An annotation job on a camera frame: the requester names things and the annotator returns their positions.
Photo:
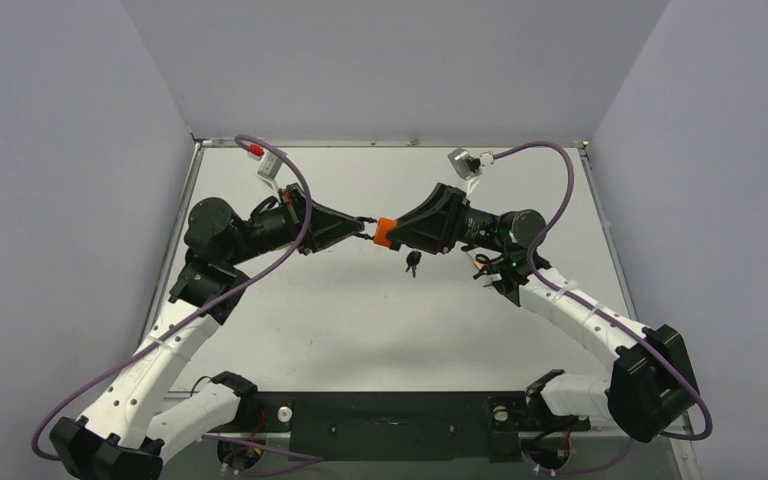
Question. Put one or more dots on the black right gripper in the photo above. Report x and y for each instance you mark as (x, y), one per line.
(454, 218)

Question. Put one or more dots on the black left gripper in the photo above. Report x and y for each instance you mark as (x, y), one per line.
(328, 227)

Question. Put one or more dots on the black keys of orange padlock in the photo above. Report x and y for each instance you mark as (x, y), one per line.
(413, 260)

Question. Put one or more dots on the orange black padlock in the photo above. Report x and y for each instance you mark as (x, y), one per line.
(383, 227)

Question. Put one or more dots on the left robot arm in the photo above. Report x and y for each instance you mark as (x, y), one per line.
(123, 434)

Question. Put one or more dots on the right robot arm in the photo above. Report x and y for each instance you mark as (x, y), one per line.
(649, 381)

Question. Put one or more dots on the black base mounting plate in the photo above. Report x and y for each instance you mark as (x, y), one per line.
(401, 426)

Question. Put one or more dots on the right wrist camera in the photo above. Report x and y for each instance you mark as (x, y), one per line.
(469, 168)

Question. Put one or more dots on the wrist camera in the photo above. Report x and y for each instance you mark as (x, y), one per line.
(469, 168)
(269, 165)

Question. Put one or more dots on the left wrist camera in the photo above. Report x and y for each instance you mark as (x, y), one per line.
(269, 165)

